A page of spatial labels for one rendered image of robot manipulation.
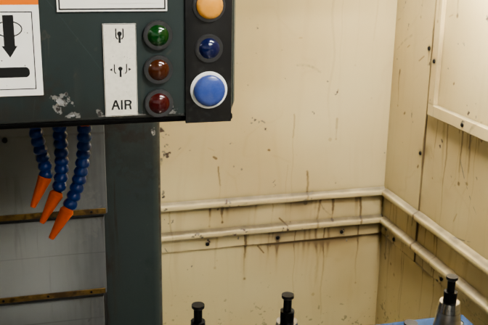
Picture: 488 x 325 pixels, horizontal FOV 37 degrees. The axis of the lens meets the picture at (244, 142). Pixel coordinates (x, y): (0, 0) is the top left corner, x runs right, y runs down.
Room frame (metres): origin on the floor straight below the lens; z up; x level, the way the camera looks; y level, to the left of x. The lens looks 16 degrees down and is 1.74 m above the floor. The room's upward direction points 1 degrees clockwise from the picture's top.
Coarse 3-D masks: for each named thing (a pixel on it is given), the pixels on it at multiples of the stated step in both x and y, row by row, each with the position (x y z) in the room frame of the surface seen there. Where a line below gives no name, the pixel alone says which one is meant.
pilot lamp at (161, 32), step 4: (152, 28) 0.67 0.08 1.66; (156, 28) 0.67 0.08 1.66; (160, 28) 0.67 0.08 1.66; (164, 28) 0.67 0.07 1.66; (148, 32) 0.67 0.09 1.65; (152, 32) 0.66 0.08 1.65; (156, 32) 0.66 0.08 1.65; (160, 32) 0.67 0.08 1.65; (164, 32) 0.67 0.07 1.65; (148, 36) 0.66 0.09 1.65; (152, 36) 0.66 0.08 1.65; (156, 36) 0.66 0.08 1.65; (160, 36) 0.67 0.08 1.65; (164, 36) 0.67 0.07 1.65; (152, 40) 0.66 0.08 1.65; (156, 40) 0.66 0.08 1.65; (160, 40) 0.67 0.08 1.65; (164, 40) 0.67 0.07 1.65; (152, 44) 0.67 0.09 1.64; (156, 44) 0.67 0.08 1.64; (160, 44) 0.67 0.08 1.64
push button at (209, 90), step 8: (200, 80) 0.67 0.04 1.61; (208, 80) 0.68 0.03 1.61; (216, 80) 0.68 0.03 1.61; (200, 88) 0.67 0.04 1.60; (208, 88) 0.67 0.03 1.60; (216, 88) 0.68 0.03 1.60; (224, 88) 0.68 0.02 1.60; (200, 96) 0.67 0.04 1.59; (208, 96) 0.67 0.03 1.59; (216, 96) 0.68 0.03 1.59; (208, 104) 0.68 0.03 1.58
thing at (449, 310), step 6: (438, 306) 0.85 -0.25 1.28; (444, 306) 0.84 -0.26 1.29; (450, 306) 0.83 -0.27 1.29; (456, 306) 0.83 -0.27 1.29; (438, 312) 0.84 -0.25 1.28; (444, 312) 0.84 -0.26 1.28; (450, 312) 0.83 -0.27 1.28; (456, 312) 0.83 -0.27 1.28; (438, 318) 0.84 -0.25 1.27; (444, 318) 0.83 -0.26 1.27; (450, 318) 0.83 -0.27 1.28; (456, 318) 0.83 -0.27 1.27; (438, 324) 0.84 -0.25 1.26; (444, 324) 0.83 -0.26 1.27; (450, 324) 0.83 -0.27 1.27; (456, 324) 0.83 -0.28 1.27
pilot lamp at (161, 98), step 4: (152, 96) 0.67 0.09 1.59; (156, 96) 0.67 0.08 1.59; (160, 96) 0.67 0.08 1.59; (164, 96) 0.67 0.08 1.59; (152, 100) 0.66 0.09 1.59; (156, 100) 0.66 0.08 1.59; (160, 100) 0.67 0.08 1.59; (164, 100) 0.67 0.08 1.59; (168, 100) 0.67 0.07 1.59; (152, 104) 0.66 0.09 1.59; (156, 104) 0.66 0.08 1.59; (160, 104) 0.67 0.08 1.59; (164, 104) 0.67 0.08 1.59; (168, 104) 0.67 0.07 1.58; (152, 108) 0.66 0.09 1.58; (156, 108) 0.66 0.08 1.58; (160, 108) 0.67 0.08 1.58; (164, 108) 0.67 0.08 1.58; (156, 112) 0.67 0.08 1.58; (160, 112) 0.67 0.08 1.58
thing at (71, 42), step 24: (48, 0) 0.65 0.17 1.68; (168, 0) 0.67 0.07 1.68; (48, 24) 0.65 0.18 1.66; (72, 24) 0.65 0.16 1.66; (96, 24) 0.66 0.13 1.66; (144, 24) 0.67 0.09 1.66; (168, 24) 0.67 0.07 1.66; (48, 48) 0.65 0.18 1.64; (72, 48) 0.65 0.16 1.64; (96, 48) 0.66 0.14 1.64; (144, 48) 0.67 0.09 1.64; (168, 48) 0.67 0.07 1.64; (48, 72) 0.65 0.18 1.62; (72, 72) 0.65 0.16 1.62; (96, 72) 0.66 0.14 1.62; (0, 96) 0.63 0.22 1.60; (24, 96) 0.64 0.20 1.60; (48, 96) 0.65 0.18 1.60; (72, 96) 0.65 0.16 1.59; (96, 96) 0.66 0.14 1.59; (144, 96) 0.67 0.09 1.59; (0, 120) 0.63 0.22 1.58; (24, 120) 0.64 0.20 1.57; (48, 120) 0.65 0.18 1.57; (72, 120) 0.65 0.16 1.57; (96, 120) 0.66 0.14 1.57; (120, 120) 0.67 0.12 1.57; (144, 120) 0.67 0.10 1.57; (168, 120) 0.68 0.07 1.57
